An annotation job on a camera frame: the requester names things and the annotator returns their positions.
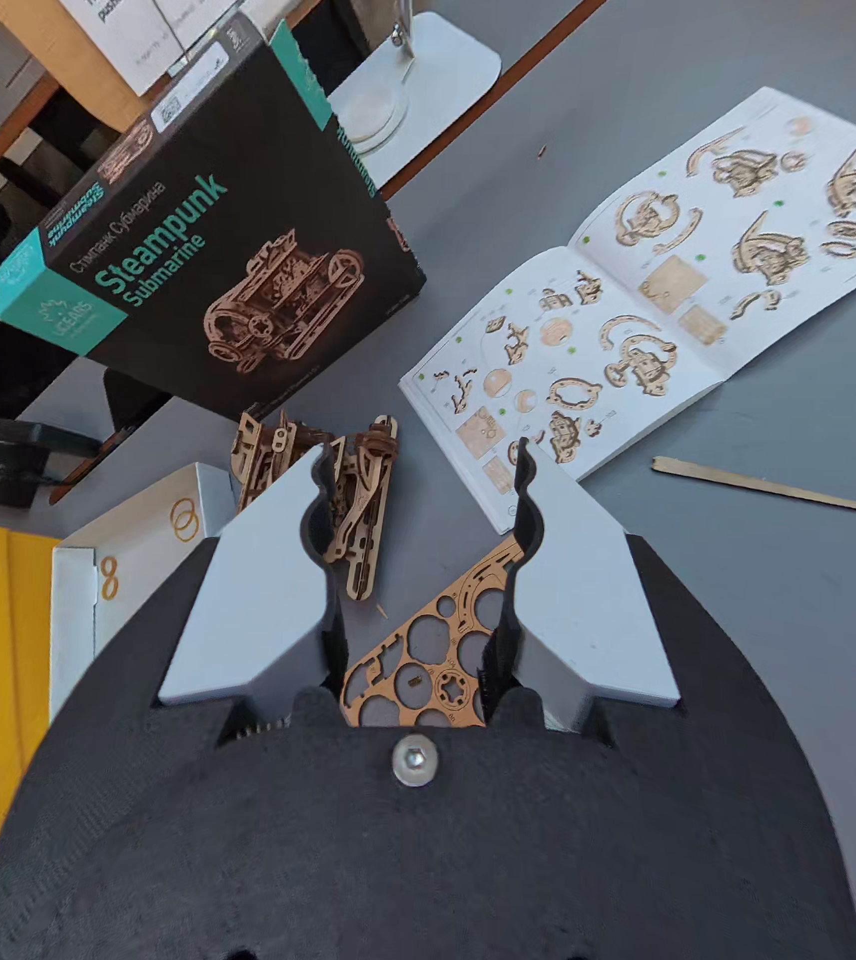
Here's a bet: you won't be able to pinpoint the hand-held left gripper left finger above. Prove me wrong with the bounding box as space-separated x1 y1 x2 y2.
158 442 348 717

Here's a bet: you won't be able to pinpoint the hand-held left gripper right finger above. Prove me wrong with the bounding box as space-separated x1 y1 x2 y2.
476 438 681 734

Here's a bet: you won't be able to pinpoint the wooden parts sheet round holes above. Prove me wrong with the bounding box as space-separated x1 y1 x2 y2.
339 534 528 729

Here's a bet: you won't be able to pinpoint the wooden submarine model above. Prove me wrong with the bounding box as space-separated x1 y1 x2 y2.
230 411 401 603

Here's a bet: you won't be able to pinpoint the black model kit box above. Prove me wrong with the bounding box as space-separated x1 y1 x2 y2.
0 11 429 417

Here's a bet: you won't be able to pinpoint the white cardboard box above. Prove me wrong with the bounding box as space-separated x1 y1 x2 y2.
49 461 239 725

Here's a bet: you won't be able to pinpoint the thin wooden stick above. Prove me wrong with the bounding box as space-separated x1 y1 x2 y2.
651 455 856 516

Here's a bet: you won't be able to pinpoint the black stand base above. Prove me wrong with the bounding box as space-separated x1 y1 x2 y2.
0 414 104 510

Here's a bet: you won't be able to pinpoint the open instruction booklet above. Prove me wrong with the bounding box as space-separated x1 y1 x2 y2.
398 86 856 535

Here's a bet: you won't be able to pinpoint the white metal stand base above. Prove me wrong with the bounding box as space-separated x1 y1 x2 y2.
326 0 504 202

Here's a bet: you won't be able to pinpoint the white printed paper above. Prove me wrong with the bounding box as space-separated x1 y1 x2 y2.
59 0 267 97

